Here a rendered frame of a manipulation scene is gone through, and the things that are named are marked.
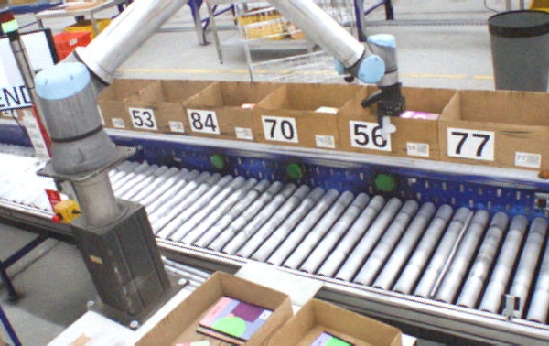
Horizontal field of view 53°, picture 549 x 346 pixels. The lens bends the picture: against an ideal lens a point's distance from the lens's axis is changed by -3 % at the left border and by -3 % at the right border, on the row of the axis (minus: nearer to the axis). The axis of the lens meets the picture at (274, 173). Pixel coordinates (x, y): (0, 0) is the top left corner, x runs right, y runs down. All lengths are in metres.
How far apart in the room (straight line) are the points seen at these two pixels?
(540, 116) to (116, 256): 1.56
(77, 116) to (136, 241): 0.43
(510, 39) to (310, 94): 2.34
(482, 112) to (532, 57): 2.37
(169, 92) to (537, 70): 2.85
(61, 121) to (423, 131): 1.21
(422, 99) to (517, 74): 2.39
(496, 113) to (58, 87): 1.56
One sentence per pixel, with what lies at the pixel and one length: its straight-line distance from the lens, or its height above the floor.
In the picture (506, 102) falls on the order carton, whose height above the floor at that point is 1.00.
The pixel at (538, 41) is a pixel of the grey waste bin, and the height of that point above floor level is 0.51.
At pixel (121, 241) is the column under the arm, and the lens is 1.75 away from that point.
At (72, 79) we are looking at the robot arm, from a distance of 1.60.
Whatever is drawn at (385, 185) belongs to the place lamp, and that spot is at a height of 0.81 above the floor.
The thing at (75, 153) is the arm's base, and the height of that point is 1.32.
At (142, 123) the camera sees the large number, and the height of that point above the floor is 0.94.
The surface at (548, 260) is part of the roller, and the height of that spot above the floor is 0.75.
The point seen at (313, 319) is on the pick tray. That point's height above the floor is 0.78.
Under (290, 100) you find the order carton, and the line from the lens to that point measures 2.63.
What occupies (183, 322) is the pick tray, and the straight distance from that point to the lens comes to 1.74.
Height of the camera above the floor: 1.89
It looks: 27 degrees down
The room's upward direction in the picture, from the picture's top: 11 degrees counter-clockwise
